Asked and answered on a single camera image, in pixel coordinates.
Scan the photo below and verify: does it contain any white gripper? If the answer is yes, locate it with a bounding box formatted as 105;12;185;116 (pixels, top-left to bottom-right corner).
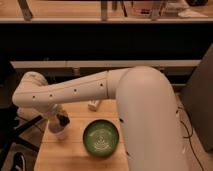
42;104;70;127

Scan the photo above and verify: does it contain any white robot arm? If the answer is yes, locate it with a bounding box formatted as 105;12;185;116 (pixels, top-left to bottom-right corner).
12;66;189;171

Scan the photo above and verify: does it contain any white eraser block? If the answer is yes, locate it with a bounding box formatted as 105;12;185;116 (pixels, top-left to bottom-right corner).
88;100;101;111

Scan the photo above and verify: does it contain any green ceramic bowl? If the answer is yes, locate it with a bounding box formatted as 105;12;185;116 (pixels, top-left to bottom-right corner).
83;119;119;158

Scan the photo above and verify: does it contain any black and white shoe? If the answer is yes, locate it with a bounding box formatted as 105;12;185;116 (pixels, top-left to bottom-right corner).
10;152;26;171

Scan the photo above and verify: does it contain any dark table leg frame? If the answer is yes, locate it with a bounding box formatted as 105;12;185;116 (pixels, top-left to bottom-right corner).
0;116;42;171

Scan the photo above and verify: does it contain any black floor cable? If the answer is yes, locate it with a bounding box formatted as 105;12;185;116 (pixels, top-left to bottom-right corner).
176;106;205;171

